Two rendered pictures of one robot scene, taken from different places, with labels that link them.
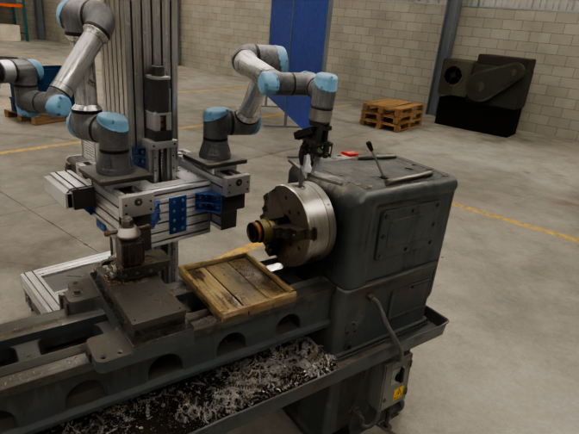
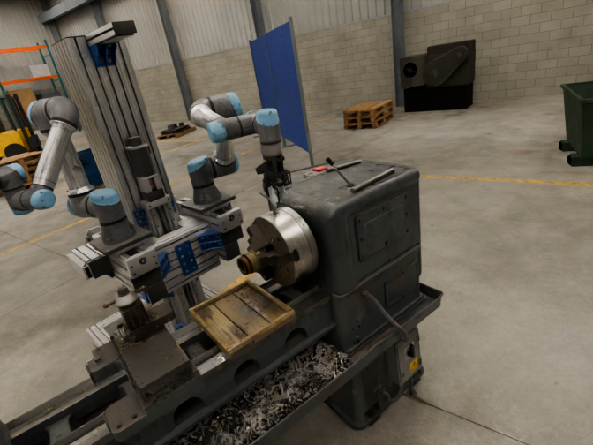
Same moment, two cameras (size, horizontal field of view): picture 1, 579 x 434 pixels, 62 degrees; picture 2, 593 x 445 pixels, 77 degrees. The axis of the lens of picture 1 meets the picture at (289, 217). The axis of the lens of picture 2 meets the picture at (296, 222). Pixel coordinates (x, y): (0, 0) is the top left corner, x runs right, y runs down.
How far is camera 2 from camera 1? 0.33 m
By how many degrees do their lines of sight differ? 3
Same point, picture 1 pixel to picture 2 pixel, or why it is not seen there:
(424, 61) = (385, 64)
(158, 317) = (163, 374)
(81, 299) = (101, 366)
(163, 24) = (129, 100)
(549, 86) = (491, 57)
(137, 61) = (115, 138)
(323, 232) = (304, 251)
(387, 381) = (401, 358)
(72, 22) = (42, 121)
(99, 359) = (115, 429)
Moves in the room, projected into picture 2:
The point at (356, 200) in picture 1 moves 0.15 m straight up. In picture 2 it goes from (326, 214) to (321, 177)
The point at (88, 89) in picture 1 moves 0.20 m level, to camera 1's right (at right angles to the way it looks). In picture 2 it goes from (75, 174) to (118, 167)
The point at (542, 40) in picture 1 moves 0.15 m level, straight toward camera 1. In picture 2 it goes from (476, 21) to (476, 21)
